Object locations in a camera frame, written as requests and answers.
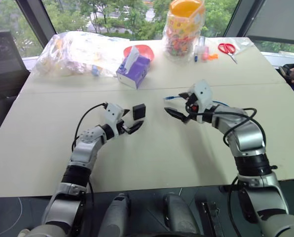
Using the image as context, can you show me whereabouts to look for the thin white wire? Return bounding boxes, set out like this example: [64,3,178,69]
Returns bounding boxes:
[0,197,23,232]

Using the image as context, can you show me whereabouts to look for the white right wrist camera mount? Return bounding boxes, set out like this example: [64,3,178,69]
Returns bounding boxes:
[189,79,214,124]

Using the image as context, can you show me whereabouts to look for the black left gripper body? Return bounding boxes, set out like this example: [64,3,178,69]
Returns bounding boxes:
[118,118,131,136]

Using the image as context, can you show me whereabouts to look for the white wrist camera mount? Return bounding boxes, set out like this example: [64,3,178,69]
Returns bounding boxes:
[104,103,130,137]
[189,79,214,124]

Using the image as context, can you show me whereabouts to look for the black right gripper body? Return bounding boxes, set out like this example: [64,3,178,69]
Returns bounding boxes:
[185,92,200,119]

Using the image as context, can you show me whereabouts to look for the small black box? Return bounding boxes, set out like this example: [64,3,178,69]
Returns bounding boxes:
[132,103,147,121]

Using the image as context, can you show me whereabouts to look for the dark window frame pillar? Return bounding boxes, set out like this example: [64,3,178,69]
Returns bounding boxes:
[15,0,57,51]
[222,0,266,38]

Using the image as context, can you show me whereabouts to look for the purple tissue box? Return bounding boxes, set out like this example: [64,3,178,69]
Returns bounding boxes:
[116,46,151,90]

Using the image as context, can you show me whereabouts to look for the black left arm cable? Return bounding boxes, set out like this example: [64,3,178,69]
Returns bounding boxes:
[71,102,108,210]

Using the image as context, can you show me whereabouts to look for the flat clear plastic bag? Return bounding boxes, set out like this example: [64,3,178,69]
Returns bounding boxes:
[214,37,257,56]

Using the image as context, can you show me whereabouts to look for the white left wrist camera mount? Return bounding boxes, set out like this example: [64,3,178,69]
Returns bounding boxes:
[104,103,130,137]

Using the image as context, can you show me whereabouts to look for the red plastic bowl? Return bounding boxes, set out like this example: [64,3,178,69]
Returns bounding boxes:
[123,44,155,63]

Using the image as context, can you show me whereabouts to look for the black metal bracket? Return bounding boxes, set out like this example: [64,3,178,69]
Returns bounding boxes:
[194,192,225,237]

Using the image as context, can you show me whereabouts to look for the red handled scissors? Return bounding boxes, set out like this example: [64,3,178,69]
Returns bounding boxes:
[217,42,239,65]

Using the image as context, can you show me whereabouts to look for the grey rounded robot leg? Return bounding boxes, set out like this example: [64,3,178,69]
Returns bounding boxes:
[162,192,201,236]
[104,192,132,237]

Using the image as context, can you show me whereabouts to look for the dark smartphone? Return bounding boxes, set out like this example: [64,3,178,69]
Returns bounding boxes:
[278,65,294,84]

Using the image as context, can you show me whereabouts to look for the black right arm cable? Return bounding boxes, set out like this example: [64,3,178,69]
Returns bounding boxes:
[185,98,267,233]

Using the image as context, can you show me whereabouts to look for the black monitor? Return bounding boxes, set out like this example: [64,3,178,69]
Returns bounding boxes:
[0,30,31,77]

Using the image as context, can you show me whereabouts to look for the colourful candy jar orange lid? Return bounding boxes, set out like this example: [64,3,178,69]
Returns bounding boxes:
[162,0,207,66]

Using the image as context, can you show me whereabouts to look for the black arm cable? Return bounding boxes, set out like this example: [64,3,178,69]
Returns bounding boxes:
[185,98,267,233]
[71,102,108,210]

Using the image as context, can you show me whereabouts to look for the grey window blind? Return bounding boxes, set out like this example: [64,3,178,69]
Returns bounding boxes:
[245,0,294,46]

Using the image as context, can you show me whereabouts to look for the clear plastic bag of items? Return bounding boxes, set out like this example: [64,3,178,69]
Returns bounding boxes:
[35,31,132,78]

